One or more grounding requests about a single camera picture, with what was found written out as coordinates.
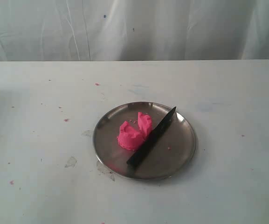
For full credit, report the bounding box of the pink play dough lump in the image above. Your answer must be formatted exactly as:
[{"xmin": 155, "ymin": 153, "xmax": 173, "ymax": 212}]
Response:
[{"xmin": 117, "ymin": 121, "xmax": 145, "ymax": 151}]

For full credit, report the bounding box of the black plastic knife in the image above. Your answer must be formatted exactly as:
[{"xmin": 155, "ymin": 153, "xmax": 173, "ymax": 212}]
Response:
[{"xmin": 126, "ymin": 107, "xmax": 176, "ymax": 169}]

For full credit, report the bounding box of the round stainless steel plate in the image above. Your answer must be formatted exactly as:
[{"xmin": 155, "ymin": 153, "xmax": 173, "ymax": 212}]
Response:
[{"xmin": 93, "ymin": 102, "xmax": 197, "ymax": 180}]

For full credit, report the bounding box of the white backdrop curtain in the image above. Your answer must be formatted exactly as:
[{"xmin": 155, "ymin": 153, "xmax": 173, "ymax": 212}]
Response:
[{"xmin": 0, "ymin": 0, "xmax": 269, "ymax": 61}]

